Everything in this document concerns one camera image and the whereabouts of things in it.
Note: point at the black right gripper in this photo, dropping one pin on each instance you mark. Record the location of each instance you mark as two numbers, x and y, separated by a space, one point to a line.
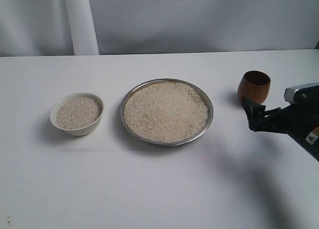
299 121

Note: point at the brown wooden cup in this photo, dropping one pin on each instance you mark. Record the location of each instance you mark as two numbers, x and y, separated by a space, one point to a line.
255 85

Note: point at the round steel rice tray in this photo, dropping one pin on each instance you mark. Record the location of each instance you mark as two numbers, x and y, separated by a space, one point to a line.
166 112

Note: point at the white ceramic rice bowl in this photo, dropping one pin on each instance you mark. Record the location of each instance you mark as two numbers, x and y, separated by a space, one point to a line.
77 114

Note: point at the white backdrop curtain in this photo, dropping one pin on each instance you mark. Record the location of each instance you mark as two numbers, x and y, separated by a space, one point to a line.
93 27

